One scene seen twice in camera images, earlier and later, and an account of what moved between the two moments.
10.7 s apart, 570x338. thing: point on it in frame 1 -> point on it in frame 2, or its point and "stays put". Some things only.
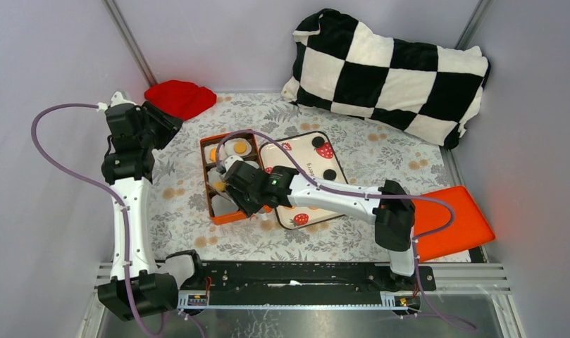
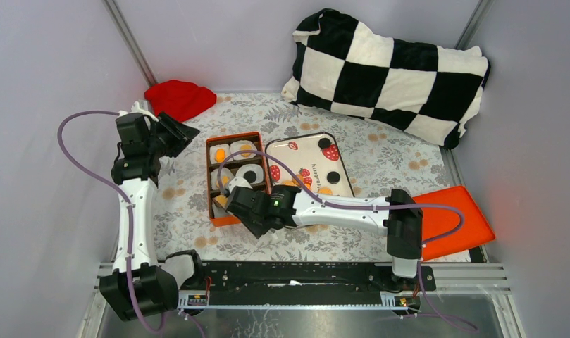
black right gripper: (249, 209) -> (258, 231)
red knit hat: (183, 98) stays put
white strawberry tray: (317, 157) stays put
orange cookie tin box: (215, 150) stays put
